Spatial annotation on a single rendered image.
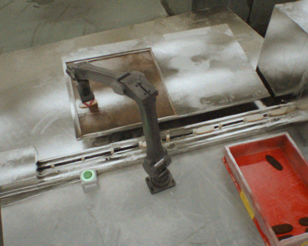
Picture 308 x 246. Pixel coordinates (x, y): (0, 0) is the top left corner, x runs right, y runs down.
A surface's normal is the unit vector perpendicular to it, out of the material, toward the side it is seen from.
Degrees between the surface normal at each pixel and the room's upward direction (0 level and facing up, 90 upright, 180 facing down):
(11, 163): 0
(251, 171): 0
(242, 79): 10
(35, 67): 0
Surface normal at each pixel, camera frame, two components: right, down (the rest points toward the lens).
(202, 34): 0.04, -0.54
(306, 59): -0.96, 0.22
